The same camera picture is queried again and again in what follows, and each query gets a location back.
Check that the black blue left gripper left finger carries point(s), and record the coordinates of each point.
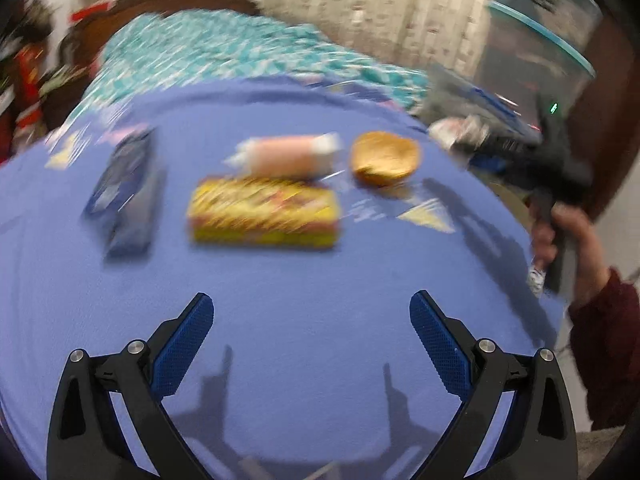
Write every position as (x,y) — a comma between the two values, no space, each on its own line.
(85,440)

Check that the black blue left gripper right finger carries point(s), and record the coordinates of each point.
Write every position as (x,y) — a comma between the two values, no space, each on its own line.
(538,437)

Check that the orange peel half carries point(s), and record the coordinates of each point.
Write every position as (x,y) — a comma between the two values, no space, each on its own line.
(381,158)

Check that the dark blue milk carton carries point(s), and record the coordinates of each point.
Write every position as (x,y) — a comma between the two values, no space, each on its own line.
(123,206)

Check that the pink white cylindrical bottle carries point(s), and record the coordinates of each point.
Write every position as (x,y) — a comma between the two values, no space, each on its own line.
(307,157)

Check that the yellow red medicine box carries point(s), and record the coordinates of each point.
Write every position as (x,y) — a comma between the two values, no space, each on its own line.
(256,211)

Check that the white tissue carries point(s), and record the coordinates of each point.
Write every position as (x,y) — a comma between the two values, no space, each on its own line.
(460,132)

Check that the dark red sleeve forearm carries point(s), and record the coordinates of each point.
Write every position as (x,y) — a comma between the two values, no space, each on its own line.
(605,345)

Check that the person's right hand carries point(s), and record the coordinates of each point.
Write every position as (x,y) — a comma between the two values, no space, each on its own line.
(591,271)

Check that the upper clear storage bin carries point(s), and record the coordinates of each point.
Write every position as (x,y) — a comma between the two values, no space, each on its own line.
(571,20)

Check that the clear bin teal lid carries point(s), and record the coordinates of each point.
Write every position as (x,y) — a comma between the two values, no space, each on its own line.
(521,58)

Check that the beige leaf pattern curtain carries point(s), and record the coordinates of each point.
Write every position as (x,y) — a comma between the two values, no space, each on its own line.
(411,33)

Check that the blue patterned bed sheet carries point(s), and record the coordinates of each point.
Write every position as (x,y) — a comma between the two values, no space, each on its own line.
(312,360)

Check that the dark carved wooden headboard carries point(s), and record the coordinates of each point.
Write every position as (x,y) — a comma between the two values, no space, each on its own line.
(92,27)

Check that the teal white patterned quilt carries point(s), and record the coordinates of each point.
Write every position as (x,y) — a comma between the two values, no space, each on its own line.
(152,52)

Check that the clear bin blue handle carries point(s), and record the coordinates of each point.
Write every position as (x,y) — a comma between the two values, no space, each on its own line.
(450,95)

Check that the cluttered wall shelf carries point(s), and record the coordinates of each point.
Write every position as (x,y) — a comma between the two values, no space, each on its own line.
(35,100)

